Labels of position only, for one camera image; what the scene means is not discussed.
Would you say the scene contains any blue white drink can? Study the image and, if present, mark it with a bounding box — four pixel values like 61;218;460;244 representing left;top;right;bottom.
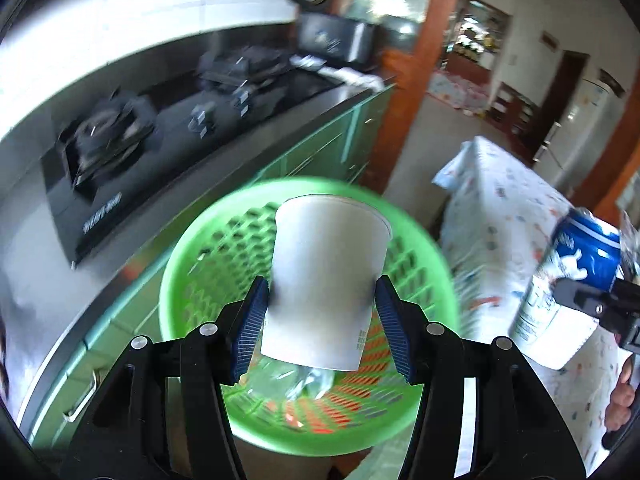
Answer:
509;208;620;370

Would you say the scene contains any clear plastic bottle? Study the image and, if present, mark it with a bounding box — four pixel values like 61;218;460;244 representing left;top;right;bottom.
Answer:
242;356;335;401

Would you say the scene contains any white paper cup green logo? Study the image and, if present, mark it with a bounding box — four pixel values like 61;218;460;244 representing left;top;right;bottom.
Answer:
260;195;393;372

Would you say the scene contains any orange snack wrapper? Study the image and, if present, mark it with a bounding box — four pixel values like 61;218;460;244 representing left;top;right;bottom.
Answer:
258;313;413;434

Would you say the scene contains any green plastic mesh trash basket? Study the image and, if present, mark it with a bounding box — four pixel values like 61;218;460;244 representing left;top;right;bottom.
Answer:
158;177;459;456

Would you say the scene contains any green kitchen base cabinet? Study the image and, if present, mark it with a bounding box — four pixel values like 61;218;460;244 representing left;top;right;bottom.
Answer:
24;91;414;456

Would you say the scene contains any person's right hand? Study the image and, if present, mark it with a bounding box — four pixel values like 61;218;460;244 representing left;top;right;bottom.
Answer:
604;354;634;431

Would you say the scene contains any white cartoon print tablecloth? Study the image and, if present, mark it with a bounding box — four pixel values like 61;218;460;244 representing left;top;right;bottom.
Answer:
433;136;628;472

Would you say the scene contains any white refrigerator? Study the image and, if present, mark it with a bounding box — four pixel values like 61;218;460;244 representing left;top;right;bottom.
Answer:
533;70;625;197

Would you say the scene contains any black gas stove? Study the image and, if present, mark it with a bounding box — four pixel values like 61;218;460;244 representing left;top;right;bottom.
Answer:
42;46;338;266

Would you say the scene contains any white cloth on counter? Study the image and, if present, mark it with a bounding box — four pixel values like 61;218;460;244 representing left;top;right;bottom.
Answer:
290;54;385;92

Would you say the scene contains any black rice cooker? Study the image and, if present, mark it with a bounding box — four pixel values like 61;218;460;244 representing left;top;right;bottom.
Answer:
292;0;381;72

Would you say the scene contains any glass door wooden frame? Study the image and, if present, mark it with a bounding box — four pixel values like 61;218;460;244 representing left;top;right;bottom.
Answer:
331;0;458;192

